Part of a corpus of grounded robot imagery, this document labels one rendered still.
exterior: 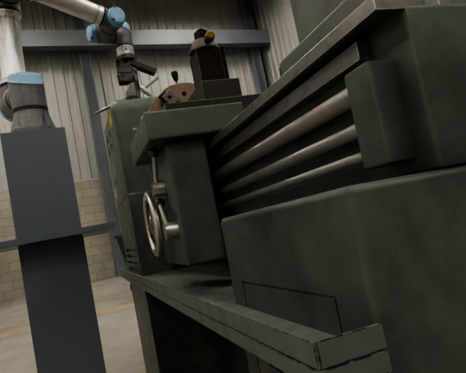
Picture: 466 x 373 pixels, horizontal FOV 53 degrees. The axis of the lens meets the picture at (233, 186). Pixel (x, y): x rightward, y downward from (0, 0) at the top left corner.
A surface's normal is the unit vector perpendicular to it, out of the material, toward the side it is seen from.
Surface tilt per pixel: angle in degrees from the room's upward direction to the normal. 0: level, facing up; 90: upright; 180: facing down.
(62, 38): 90
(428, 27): 90
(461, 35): 90
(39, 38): 90
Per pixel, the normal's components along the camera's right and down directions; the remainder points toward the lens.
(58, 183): 0.32, -0.14
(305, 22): -0.93, 0.16
